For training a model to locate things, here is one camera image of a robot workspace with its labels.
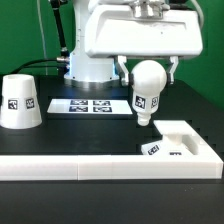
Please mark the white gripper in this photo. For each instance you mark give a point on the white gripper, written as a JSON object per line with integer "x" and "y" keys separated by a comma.
{"x": 112, "y": 30}

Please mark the white marker tag plate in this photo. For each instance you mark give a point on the white marker tag plate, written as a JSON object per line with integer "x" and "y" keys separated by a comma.
{"x": 87, "y": 106}

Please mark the white lamp base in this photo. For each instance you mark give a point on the white lamp base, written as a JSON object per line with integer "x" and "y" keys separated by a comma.
{"x": 178, "y": 139}

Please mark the white L-shaped wall fence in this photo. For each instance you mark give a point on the white L-shaped wall fence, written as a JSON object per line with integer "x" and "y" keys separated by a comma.
{"x": 205, "y": 165}

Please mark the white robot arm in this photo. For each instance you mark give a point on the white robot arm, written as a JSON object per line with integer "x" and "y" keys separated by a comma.
{"x": 90, "y": 72}

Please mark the white lamp bulb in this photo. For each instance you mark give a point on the white lamp bulb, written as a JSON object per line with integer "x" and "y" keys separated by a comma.
{"x": 149, "y": 79}

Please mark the white lamp shade cone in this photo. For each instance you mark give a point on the white lamp shade cone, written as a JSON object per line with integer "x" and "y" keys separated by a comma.
{"x": 20, "y": 108}

